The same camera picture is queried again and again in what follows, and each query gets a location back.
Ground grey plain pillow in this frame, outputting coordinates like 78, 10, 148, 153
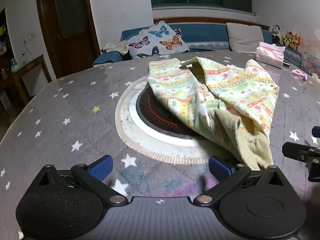
226, 22, 264, 53

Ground beige crumpled cloth on sofa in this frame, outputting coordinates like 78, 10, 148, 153
101, 43, 129, 55

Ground dark wooden shelf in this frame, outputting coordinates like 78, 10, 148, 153
0, 8, 16, 128

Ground round black induction cooker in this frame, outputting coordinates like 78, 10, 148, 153
135, 84, 203, 140

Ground yellow plush toy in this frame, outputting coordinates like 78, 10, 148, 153
281, 31, 294, 48

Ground dark wooden door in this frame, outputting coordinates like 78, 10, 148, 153
36, 0, 100, 78

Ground orange fox plush toy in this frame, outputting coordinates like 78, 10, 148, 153
290, 34, 301, 51

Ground butterfly print pillow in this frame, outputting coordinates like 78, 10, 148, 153
122, 21, 189, 59

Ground brown wooden side table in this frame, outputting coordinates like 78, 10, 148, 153
12, 55, 52, 106

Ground panda plush toy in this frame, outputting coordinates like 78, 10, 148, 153
271, 24, 282, 43

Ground pink tissue box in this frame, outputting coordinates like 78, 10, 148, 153
255, 42, 286, 69

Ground colourful patterned children's pants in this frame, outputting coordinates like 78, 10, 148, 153
148, 57, 280, 170

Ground small pink cloth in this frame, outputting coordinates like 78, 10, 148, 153
291, 69, 308, 81

